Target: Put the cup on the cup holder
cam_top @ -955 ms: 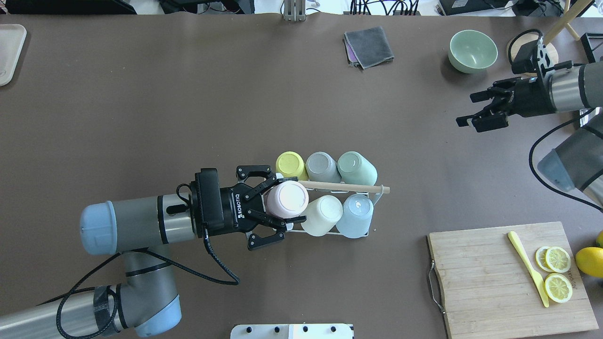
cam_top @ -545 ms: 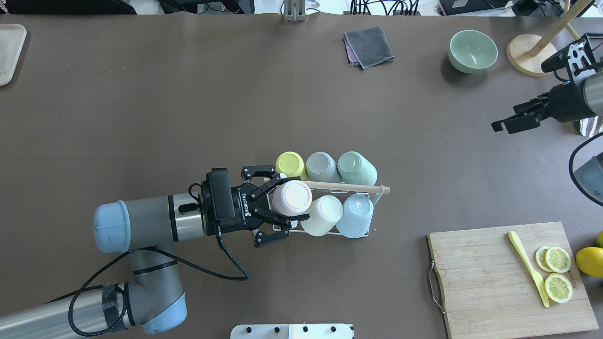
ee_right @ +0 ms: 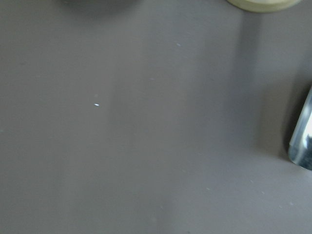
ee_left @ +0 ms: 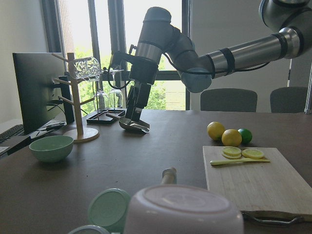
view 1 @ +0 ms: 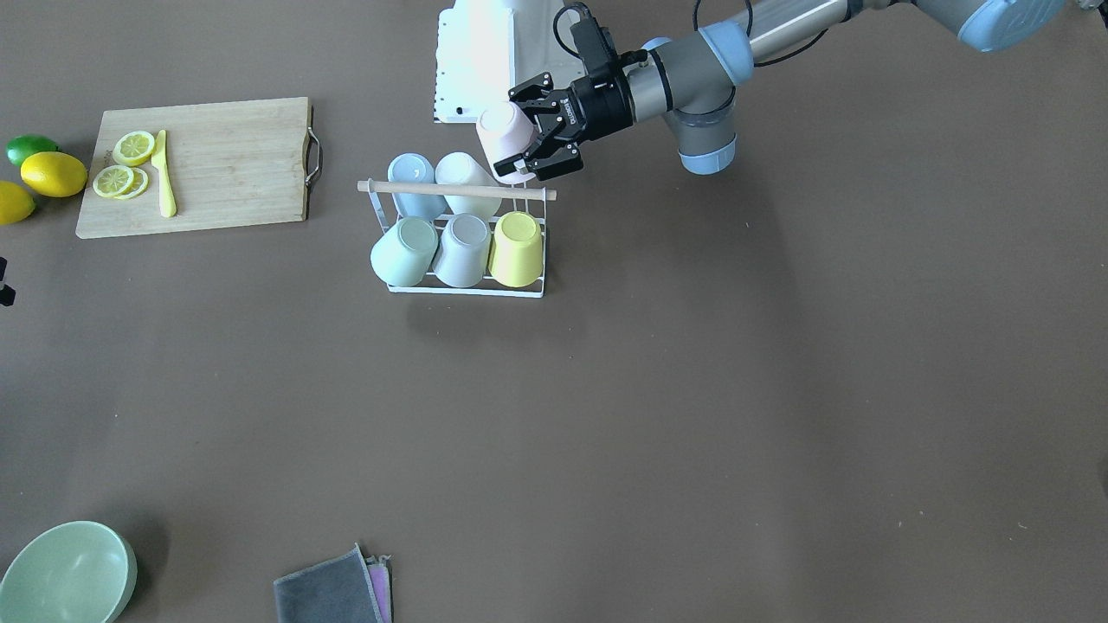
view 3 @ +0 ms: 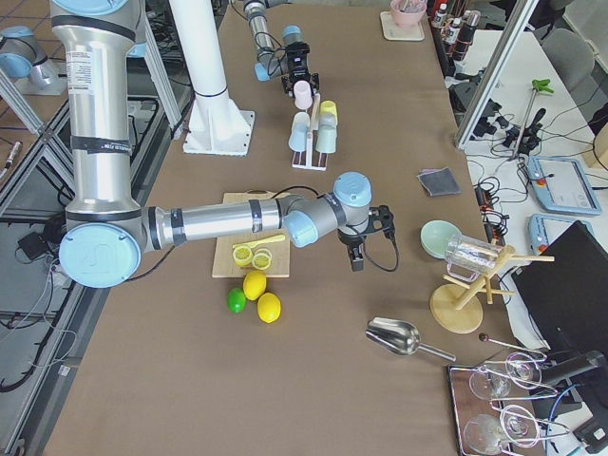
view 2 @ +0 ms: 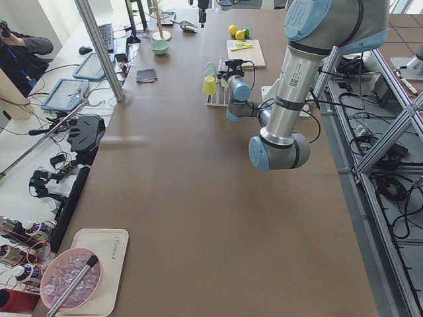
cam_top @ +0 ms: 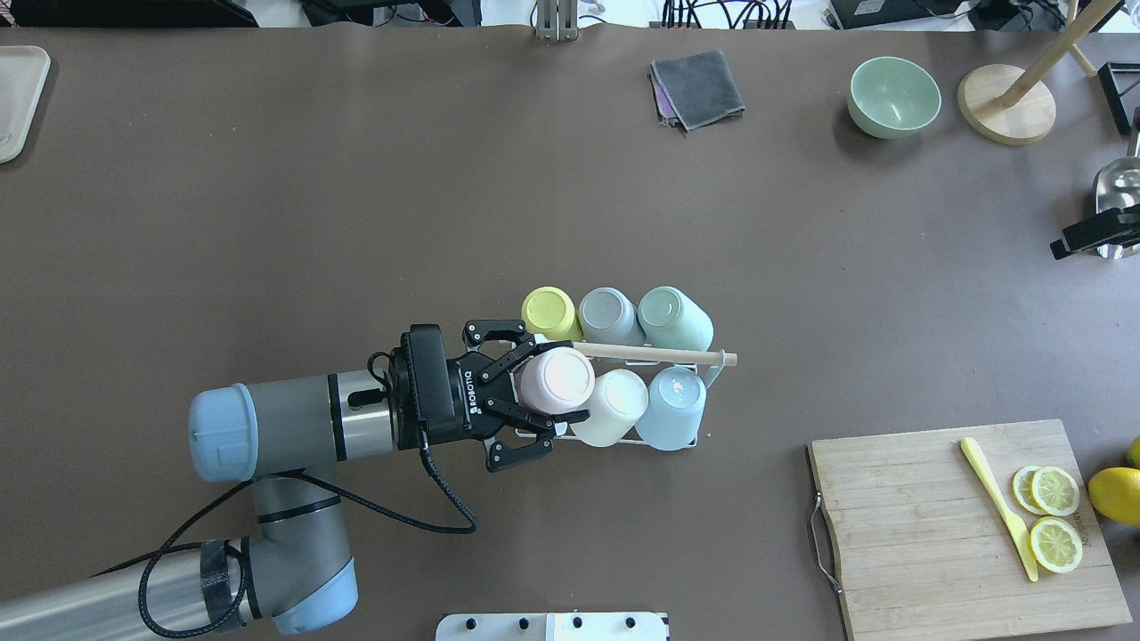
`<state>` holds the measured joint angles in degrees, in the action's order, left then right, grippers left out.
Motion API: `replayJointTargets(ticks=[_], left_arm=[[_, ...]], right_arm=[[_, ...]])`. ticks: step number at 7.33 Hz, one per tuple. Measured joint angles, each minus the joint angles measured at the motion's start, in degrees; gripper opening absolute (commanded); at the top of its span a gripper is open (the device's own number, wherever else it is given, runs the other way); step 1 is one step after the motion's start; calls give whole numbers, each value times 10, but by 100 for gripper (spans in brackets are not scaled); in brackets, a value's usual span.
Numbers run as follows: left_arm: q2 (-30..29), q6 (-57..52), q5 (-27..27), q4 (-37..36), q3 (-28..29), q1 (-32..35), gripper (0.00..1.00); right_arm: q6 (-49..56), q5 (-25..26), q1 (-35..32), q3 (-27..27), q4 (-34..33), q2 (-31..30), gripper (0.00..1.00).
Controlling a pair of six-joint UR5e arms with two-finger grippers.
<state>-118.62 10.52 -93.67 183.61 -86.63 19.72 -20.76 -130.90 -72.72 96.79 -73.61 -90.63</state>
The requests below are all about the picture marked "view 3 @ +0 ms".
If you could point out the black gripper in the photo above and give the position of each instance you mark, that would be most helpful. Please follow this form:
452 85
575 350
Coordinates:
297 75
351 238

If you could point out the pink plastic cup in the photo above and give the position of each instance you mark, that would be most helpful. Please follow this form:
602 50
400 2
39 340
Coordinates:
303 95

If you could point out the green plastic cup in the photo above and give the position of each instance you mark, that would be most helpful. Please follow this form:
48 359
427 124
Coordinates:
326 139

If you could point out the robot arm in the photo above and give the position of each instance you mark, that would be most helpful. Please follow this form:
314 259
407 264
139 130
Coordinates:
287 59
107 229

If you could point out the yellow plastic cup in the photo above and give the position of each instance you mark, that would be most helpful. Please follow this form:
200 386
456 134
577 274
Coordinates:
328 107

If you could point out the cream white plastic cup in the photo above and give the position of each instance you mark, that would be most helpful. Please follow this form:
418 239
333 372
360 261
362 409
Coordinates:
301 118

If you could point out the grey plastic cup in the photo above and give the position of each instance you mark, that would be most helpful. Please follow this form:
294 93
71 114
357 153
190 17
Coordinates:
327 120

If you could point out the light blue plastic cup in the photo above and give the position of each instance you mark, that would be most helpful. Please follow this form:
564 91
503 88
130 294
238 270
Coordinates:
298 138

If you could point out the green ceramic bowl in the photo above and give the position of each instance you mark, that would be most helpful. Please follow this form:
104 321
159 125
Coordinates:
435 235

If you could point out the metal scoop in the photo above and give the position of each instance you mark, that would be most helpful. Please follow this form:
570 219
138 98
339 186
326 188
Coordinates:
401 337

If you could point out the lemon slice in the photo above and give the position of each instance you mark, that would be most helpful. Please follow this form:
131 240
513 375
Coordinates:
242 256
262 259

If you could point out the whole yellow lemon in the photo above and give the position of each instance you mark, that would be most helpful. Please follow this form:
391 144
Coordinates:
269 308
254 285

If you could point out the beige plastic tray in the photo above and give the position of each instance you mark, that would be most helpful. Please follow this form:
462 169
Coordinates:
392 32

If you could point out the grey folded cloth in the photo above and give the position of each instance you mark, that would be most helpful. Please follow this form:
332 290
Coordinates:
439 182

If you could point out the glass pitcher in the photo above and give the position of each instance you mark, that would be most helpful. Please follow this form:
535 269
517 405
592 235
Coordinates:
468 257

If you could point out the pink bowl of ice cubes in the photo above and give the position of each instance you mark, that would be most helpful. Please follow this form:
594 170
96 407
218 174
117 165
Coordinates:
407 10

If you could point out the green lime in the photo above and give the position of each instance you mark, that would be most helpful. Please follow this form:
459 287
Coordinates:
236 300

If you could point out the wooden cutting board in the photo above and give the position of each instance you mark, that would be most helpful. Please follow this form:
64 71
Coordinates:
224 266

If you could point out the wine glass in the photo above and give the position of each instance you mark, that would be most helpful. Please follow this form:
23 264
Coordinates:
514 428
493 380

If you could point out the black laptop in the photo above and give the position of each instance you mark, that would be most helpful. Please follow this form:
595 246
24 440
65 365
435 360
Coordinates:
567 298

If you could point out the blue teach pendant tablet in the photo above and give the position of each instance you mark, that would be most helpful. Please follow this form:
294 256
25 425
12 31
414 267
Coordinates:
561 186

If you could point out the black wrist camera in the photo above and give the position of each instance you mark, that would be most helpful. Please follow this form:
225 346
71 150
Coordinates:
297 53

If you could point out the white wire cup rack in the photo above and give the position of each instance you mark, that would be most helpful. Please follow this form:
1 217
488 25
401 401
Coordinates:
313 138

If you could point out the aluminium frame post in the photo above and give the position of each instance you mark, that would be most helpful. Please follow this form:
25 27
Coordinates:
514 27

